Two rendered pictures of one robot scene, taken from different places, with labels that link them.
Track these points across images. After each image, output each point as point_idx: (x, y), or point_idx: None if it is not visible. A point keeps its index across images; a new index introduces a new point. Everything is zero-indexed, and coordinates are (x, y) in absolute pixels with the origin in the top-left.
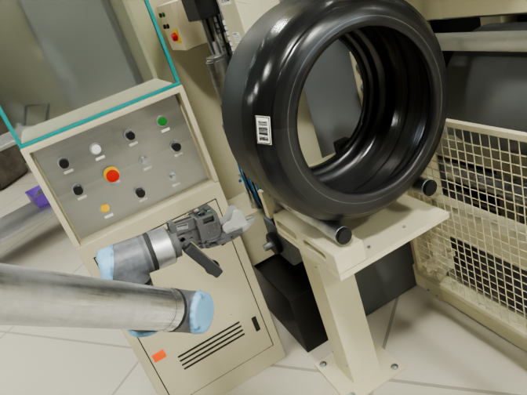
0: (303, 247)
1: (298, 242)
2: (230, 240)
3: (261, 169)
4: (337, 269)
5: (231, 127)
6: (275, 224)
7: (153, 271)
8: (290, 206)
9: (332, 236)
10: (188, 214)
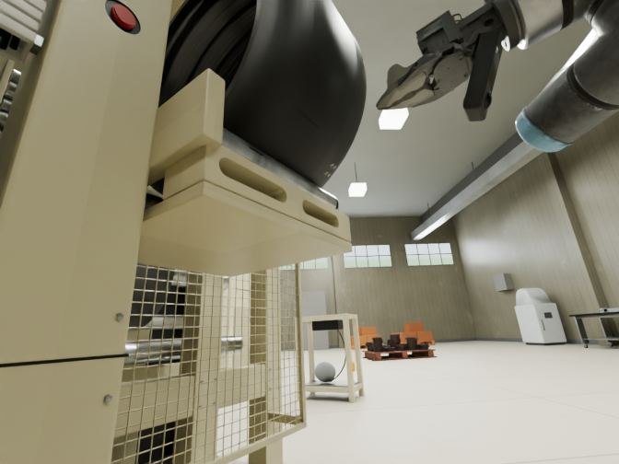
0: (299, 215)
1: (287, 208)
2: (436, 99)
3: (365, 78)
4: (350, 234)
5: (334, 7)
6: (207, 167)
7: (572, 23)
8: (352, 133)
9: (333, 198)
10: (456, 21)
